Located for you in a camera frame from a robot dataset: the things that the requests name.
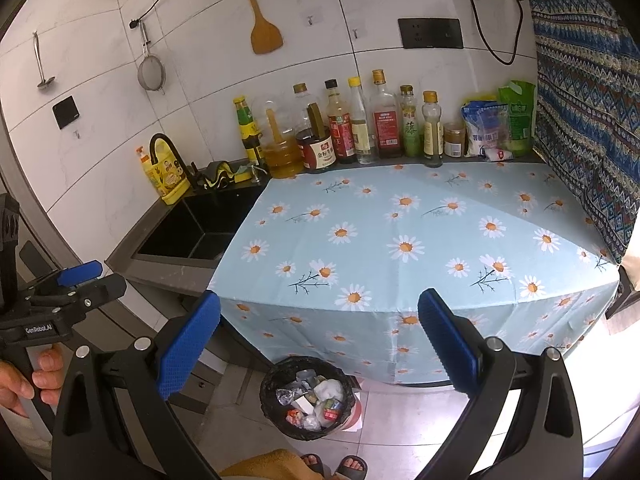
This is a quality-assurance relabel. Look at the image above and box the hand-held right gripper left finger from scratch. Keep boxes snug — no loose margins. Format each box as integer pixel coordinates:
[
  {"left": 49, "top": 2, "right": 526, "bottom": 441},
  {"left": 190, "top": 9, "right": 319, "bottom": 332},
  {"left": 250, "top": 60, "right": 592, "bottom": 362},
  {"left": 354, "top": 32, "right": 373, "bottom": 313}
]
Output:
[{"left": 51, "top": 290, "right": 223, "bottom": 480}]

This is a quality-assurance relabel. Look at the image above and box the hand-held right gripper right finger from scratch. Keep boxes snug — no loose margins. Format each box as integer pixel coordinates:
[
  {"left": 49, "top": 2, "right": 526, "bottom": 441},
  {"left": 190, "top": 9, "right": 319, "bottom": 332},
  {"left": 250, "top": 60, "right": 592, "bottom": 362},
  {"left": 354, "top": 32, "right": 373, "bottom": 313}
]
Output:
[{"left": 417, "top": 288, "right": 586, "bottom": 480}]

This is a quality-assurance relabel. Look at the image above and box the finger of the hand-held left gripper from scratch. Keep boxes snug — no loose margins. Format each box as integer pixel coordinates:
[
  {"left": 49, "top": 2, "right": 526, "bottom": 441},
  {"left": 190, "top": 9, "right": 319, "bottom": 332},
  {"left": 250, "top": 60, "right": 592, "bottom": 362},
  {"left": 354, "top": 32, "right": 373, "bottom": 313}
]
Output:
[
  {"left": 30, "top": 274, "right": 128, "bottom": 321},
  {"left": 35, "top": 260, "right": 104, "bottom": 293}
]

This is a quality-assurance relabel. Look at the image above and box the silver foil wrapper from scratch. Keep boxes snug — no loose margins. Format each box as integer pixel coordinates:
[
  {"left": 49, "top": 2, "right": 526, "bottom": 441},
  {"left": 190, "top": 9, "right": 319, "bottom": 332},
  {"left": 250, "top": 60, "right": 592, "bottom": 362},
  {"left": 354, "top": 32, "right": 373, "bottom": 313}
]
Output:
[{"left": 275, "top": 382, "right": 301, "bottom": 408}]

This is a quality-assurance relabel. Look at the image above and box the black lined waste bin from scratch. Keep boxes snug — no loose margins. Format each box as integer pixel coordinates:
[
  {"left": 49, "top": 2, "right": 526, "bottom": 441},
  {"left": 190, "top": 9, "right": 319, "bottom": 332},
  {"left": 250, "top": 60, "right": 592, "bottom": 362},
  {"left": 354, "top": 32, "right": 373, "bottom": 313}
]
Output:
[{"left": 259, "top": 356, "right": 357, "bottom": 442}]

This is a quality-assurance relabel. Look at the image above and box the colourful snack wrapper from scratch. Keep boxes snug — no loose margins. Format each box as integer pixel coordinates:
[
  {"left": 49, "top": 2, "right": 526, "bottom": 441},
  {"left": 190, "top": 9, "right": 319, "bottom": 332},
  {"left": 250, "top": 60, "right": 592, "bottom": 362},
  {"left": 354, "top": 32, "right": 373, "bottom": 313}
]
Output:
[{"left": 320, "top": 397, "right": 346, "bottom": 422}]

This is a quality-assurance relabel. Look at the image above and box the cream sleeved left forearm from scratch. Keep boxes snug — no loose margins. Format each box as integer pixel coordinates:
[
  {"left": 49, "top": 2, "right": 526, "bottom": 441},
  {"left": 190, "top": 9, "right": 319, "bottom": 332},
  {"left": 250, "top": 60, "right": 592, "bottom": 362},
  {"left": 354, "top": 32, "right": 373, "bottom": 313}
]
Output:
[{"left": 0, "top": 405, "right": 53, "bottom": 466}]

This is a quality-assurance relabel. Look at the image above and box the person's left hand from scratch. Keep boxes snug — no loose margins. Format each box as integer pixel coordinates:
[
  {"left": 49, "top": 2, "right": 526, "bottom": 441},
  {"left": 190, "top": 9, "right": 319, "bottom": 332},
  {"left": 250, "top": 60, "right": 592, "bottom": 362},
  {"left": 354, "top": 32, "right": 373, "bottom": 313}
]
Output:
[{"left": 0, "top": 346, "right": 66, "bottom": 418}]

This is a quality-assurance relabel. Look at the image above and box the black kitchen sink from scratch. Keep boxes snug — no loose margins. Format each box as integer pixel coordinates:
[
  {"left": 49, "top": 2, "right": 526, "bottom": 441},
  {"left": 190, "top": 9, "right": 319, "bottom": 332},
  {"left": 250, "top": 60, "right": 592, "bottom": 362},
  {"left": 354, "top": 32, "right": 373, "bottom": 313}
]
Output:
[{"left": 107, "top": 182, "right": 271, "bottom": 291}]

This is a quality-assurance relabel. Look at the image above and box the daisy print tablecloth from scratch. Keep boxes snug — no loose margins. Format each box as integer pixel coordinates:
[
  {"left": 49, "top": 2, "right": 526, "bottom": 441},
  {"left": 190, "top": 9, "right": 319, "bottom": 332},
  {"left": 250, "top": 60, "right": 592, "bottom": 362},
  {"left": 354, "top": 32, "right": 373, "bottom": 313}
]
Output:
[{"left": 207, "top": 160, "right": 621, "bottom": 386}]

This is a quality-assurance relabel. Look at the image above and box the yellow dish soap bottle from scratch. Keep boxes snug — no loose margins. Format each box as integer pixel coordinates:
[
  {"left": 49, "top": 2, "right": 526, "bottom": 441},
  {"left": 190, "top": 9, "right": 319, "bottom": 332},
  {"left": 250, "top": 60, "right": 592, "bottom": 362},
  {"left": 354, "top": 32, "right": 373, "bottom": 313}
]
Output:
[{"left": 135, "top": 140, "right": 192, "bottom": 206}]

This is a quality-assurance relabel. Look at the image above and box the yellow fleece pants leg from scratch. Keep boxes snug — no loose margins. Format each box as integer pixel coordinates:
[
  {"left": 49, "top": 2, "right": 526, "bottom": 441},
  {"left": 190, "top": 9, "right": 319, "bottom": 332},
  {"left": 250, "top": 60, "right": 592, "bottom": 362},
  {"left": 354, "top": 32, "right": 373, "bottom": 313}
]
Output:
[{"left": 217, "top": 449, "right": 311, "bottom": 480}]

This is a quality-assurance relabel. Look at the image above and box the black faucet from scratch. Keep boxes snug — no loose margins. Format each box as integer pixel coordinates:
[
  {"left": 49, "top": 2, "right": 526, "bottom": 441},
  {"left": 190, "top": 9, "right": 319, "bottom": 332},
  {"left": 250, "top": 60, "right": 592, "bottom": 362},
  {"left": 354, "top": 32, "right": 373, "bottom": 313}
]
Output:
[{"left": 149, "top": 133, "right": 211, "bottom": 192}]

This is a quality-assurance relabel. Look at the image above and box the person's foot in slipper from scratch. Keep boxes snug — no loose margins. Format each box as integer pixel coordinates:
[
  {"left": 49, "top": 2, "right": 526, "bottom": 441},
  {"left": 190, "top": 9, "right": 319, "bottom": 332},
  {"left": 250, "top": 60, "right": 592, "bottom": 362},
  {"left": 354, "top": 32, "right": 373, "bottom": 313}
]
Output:
[
  {"left": 299, "top": 452, "right": 326, "bottom": 476},
  {"left": 334, "top": 455, "right": 370, "bottom": 480}
]

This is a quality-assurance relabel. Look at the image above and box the yellow black cleaning rag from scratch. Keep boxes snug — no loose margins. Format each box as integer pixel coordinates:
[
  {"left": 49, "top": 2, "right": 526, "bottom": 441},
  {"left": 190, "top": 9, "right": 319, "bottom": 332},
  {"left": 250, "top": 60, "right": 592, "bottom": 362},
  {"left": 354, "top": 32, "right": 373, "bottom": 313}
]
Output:
[{"left": 202, "top": 160, "right": 238, "bottom": 188}]

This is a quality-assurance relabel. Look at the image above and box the metal ladle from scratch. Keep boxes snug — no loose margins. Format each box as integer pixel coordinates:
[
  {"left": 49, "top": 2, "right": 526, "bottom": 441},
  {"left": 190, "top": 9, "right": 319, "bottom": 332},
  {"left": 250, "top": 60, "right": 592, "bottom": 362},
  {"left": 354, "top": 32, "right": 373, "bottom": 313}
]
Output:
[{"left": 32, "top": 31, "right": 57, "bottom": 92}]

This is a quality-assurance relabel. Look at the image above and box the small glass jar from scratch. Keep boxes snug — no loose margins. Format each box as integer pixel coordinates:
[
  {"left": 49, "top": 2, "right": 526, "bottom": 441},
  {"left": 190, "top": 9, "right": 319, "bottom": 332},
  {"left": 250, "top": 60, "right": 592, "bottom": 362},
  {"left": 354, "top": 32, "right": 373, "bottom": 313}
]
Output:
[{"left": 443, "top": 122, "right": 467, "bottom": 158}]

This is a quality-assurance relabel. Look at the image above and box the clear cooking oil jug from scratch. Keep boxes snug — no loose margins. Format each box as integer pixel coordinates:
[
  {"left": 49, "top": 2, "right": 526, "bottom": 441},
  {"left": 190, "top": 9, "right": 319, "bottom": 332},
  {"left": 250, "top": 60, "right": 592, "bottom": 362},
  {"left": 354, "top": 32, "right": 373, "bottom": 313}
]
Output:
[{"left": 261, "top": 101, "right": 305, "bottom": 180}]

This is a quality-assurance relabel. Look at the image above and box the metal mesh strainer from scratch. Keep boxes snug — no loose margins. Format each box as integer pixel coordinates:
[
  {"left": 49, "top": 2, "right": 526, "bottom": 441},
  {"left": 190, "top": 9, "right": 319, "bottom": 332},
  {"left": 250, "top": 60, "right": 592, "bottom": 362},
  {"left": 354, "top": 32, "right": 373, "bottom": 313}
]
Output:
[{"left": 136, "top": 19, "right": 167, "bottom": 95}]

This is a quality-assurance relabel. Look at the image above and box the small yellow cap oil bottle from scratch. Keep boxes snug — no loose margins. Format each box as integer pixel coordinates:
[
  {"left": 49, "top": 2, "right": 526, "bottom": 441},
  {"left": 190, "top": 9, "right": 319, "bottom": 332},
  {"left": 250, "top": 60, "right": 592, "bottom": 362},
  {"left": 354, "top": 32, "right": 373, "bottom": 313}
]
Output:
[{"left": 421, "top": 91, "right": 445, "bottom": 168}]

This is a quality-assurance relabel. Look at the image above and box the green label sauce bottle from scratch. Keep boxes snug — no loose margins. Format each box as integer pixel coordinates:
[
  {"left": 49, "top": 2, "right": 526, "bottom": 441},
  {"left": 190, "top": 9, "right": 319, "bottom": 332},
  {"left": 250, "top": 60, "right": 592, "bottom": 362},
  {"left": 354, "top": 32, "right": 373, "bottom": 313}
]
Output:
[{"left": 232, "top": 95, "right": 265, "bottom": 166}]

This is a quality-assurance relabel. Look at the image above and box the blue white seasoning bag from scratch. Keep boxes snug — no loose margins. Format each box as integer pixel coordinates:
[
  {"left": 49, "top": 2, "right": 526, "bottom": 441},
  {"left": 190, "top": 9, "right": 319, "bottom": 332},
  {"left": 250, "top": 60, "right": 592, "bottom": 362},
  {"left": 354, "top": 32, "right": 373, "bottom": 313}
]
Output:
[{"left": 460, "top": 100, "right": 511, "bottom": 158}]

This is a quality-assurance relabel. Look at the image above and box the green seasoning oil bottle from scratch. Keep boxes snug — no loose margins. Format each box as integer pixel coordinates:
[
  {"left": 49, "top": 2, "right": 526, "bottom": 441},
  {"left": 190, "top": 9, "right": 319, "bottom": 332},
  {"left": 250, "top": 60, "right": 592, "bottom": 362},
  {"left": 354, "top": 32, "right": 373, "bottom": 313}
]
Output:
[{"left": 398, "top": 85, "right": 423, "bottom": 158}]

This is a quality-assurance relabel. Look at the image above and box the clear bottle red label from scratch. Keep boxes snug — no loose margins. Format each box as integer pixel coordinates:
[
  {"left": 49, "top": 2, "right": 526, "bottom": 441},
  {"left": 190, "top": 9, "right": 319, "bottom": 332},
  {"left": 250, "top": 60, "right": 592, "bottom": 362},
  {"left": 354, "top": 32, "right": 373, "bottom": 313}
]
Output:
[{"left": 371, "top": 70, "right": 405, "bottom": 160}]

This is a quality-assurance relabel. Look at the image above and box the clear bottle yellow cap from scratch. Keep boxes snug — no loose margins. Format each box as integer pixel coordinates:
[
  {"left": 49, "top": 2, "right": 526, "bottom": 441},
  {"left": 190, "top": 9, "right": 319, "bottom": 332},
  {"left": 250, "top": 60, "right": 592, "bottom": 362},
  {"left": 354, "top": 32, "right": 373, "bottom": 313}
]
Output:
[{"left": 347, "top": 76, "right": 377, "bottom": 165}]

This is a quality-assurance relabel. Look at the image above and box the dark soy sauce jug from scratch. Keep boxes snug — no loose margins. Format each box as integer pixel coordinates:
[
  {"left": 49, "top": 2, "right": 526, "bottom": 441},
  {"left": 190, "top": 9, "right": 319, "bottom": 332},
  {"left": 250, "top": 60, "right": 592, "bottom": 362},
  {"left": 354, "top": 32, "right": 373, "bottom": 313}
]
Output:
[{"left": 291, "top": 82, "right": 337, "bottom": 173}]

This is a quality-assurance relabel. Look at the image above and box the green seasoning bag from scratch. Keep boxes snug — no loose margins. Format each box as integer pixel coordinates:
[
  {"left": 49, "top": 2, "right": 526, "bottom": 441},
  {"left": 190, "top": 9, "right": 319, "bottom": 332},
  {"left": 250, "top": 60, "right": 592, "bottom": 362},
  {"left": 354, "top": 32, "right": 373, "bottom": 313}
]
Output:
[{"left": 497, "top": 80, "right": 538, "bottom": 158}]

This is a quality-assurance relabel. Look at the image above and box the blue patterned cloth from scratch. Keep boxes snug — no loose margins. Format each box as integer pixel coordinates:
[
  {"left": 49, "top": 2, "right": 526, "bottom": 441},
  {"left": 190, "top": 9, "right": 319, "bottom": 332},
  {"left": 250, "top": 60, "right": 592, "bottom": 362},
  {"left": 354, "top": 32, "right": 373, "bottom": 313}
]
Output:
[{"left": 517, "top": 0, "right": 640, "bottom": 266}]

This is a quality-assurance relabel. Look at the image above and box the wooden spatula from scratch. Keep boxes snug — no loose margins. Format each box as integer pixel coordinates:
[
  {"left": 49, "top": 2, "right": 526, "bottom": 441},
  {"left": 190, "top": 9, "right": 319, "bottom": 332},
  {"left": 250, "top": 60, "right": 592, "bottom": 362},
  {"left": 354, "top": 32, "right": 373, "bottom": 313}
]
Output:
[{"left": 227, "top": 0, "right": 285, "bottom": 56}]

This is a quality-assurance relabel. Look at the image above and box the black wall switch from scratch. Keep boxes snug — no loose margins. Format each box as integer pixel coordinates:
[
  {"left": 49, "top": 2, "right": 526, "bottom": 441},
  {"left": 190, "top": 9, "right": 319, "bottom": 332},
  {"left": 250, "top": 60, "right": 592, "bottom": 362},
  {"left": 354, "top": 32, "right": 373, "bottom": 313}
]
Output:
[{"left": 51, "top": 95, "right": 82, "bottom": 130}]

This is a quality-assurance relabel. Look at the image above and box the black wall socket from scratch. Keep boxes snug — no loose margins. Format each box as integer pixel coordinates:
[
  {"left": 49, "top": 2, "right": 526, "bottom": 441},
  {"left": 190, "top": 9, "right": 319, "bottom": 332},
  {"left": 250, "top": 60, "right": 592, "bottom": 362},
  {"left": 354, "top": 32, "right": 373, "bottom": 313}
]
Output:
[{"left": 397, "top": 17, "right": 463, "bottom": 51}]

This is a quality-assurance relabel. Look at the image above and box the black power cable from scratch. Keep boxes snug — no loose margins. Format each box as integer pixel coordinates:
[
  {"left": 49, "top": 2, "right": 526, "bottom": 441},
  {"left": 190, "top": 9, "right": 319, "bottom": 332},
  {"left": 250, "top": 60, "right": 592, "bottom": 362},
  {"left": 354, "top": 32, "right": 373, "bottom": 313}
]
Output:
[{"left": 466, "top": 0, "right": 526, "bottom": 66}]

